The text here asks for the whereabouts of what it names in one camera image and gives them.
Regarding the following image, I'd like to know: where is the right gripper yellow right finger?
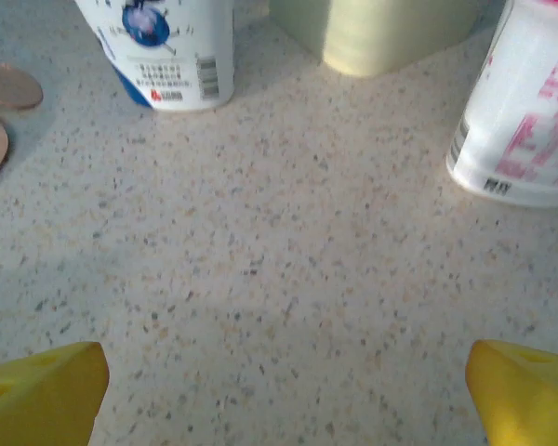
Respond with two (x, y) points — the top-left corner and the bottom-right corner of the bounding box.
(464, 339), (558, 446)

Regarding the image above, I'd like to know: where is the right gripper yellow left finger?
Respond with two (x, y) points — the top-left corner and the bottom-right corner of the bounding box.
(0, 342), (111, 446)

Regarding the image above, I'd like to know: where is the white cup with pink lid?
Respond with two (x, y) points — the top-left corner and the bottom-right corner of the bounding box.
(445, 0), (558, 209)

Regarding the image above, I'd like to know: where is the white cup with blue lid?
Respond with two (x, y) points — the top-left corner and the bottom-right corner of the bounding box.
(73, 0), (236, 112)

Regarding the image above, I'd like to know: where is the beige knife block orange top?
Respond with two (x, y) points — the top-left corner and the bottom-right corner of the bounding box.
(268, 0), (483, 78)

